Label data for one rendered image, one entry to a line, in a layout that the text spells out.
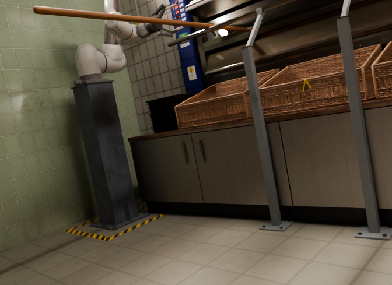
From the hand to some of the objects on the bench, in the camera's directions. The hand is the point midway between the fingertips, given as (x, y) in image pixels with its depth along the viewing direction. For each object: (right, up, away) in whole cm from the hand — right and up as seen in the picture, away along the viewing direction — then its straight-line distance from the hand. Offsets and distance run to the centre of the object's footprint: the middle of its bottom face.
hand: (177, 16), depth 211 cm
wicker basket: (+81, -55, -18) cm, 99 cm away
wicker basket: (+35, -60, +21) cm, 73 cm away
